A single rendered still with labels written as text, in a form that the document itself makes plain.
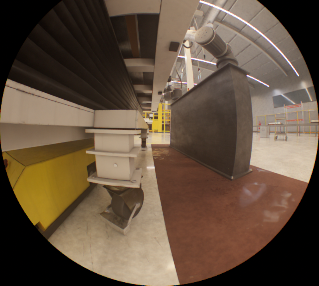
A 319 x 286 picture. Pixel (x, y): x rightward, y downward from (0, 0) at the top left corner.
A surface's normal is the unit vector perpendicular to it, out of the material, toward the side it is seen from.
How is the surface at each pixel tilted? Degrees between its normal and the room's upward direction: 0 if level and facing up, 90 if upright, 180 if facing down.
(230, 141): 90
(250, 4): 175
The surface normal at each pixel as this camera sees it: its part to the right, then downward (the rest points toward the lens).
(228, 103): -0.98, -0.02
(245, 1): -0.10, 0.99
